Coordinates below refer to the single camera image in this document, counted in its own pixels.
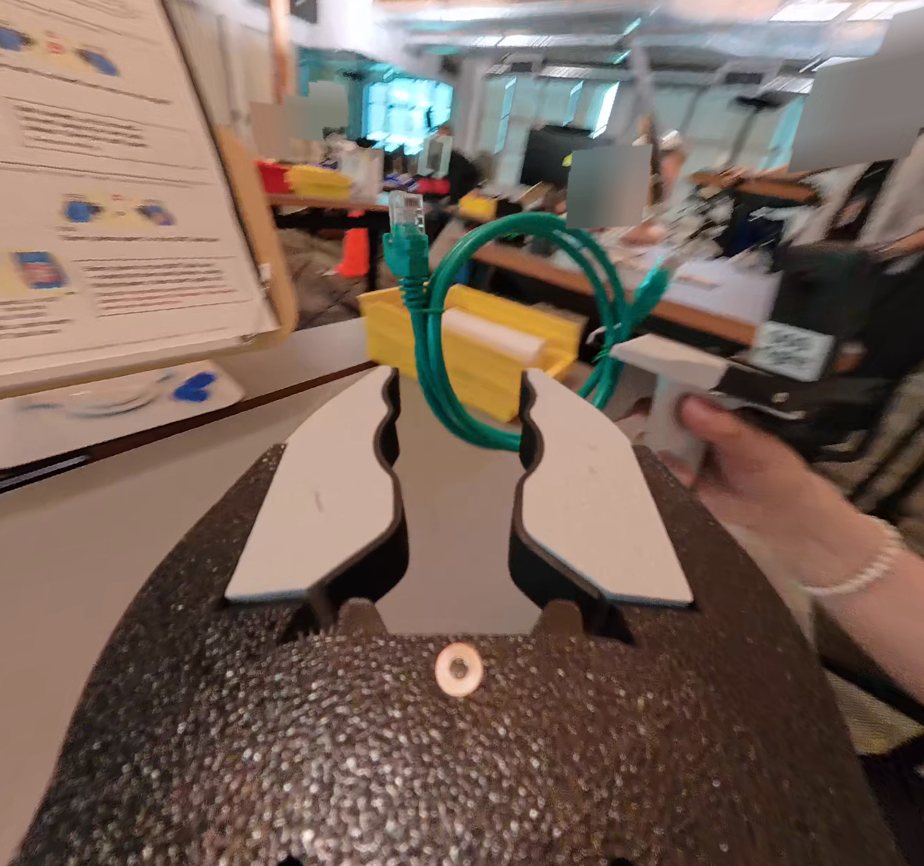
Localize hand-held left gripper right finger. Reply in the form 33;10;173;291
510;369;697;629

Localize white cylinder with black cap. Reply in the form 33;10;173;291
441;306;544;363

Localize black television screen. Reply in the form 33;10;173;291
520;126;602;190

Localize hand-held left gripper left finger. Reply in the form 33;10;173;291
227;369;410;622

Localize orange traffic cone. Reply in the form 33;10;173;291
337;227;375;280

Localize pearl bracelet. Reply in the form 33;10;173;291
802;517;908;600

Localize white stand base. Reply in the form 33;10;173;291
0;361;246;470

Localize instruction sheet board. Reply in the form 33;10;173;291
0;0;300;398

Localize green cable coil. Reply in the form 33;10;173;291
383;191;672;453

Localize grey desk with wooden edge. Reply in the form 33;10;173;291
448;224;788;349

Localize blue clip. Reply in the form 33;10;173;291
171;371;219;405

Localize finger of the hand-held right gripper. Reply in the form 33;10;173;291
607;335;732;395

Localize person's right forearm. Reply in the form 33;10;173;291
816;549;924;708

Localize person's right hand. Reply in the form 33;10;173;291
676;395;870;578

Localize yellow plastic bin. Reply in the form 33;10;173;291
359;285;590;424
286;164;356;202

